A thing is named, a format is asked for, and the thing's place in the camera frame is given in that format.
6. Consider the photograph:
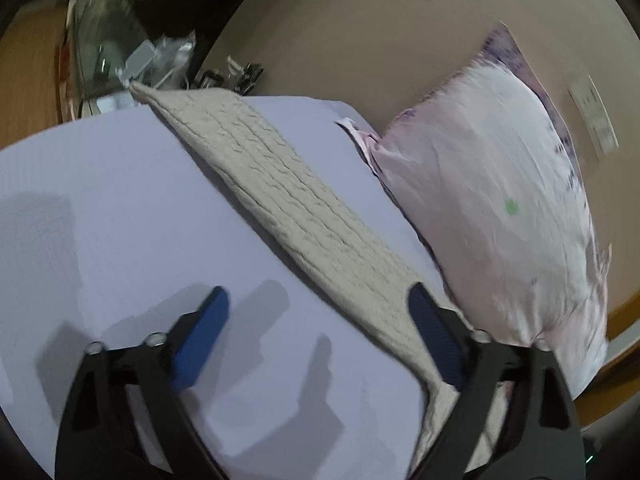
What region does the beige knitted garment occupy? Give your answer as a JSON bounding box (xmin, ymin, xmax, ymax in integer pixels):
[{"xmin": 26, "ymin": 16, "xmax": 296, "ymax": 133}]
[{"xmin": 128, "ymin": 80, "xmax": 511, "ymax": 476}]

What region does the lavender bed sheet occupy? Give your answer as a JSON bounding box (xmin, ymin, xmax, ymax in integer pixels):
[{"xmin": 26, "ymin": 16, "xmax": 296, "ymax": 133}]
[{"xmin": 1, "ymin": 106, "xmax": 424, "ymax": 479}]

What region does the pink floral pillow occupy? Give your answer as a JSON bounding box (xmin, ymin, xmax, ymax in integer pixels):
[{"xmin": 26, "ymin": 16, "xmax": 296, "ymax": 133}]
[{"xmin": 341, "ymin": 25, "xmax": 611, "ymax": 396}]

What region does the clutter on bedside table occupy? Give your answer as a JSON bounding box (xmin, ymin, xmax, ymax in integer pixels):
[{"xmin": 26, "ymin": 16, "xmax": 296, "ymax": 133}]
[{"xmin": 56, "ymin": 0, "xmax": 264, "ymax": 122}]

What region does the wall switch plate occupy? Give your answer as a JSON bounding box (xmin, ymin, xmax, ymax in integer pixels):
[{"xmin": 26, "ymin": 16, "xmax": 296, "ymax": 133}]
[{"xmin": 568, "ymin": 75, "xmax": 620, "ymax": 159}]

